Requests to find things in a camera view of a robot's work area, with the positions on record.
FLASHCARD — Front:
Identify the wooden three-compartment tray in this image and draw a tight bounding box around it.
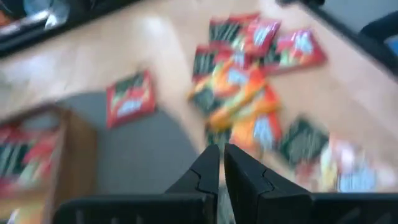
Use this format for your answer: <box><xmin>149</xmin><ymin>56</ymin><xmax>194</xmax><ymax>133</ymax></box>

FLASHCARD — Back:
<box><xmin>0</xmin><ymin>104</ymin><xmax>99</xmax><ymax>224</ymax></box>

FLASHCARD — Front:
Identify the orange tea packet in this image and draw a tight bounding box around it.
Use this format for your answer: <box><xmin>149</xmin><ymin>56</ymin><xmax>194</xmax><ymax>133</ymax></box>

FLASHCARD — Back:
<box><xmin>205</xmin><ymin>86</ymin><xmax>284</xmax><ymax>153</ymax></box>
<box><xmin>188</xmin><ymin>57</ymin><xmax>268</xmax><ymax>114</ymax></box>

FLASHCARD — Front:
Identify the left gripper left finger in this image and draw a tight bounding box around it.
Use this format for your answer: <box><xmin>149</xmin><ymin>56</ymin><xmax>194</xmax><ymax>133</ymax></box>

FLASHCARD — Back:
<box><xmin>52</xmin><ymin>144</ymin><xmax>220</xmax><ymax>224</ymax></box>

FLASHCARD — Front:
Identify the beige tea packet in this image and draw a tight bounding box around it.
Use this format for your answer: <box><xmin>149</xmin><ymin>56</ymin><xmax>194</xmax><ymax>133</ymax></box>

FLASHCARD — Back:
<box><xmin>278</xmin><ymin>116</ymin><xmax>398</xmax><ymax>194</ymax></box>

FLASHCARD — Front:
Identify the red tea packet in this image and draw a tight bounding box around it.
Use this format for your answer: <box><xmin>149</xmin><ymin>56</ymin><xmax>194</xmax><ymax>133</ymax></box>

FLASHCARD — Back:
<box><xmin>242</xmin><ymin>18</ymin><xmax>282</xmax><ymax>58</ymax></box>
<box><xmin>192</xmin><ymin>43</ymin><xmax>249</xmax><ymax>82</ymax></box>
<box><xmin>0</xmin><ymin>123</ymin><xmax>62</xmax><ymax>195</ymax></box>
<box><xmin>209</xmin><ymin>12</ymin><xmax>261</xmax><ymax>47</ymax></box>
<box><xmin>264</xmin><ymin>27</ymin><xmax>328</xmax><ymax>76</ymax></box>
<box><xmin>105</xmin><ymin>70</ymin><xmax>156</xmax><ymax>130</ymax></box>

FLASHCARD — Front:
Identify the round grey placemat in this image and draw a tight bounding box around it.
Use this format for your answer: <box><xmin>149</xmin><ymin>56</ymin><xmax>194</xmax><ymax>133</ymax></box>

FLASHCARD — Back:
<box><xmin>58</xmin><ymin>91</ymin><xmax>200</xmax><ymax>195</ymax></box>

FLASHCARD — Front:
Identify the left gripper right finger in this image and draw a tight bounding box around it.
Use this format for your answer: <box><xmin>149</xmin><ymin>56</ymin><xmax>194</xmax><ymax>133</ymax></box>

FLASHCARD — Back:
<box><xmin>223</xmin><ymin>142</ymin><xmax>398</xmax><ymax>224</ymax></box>

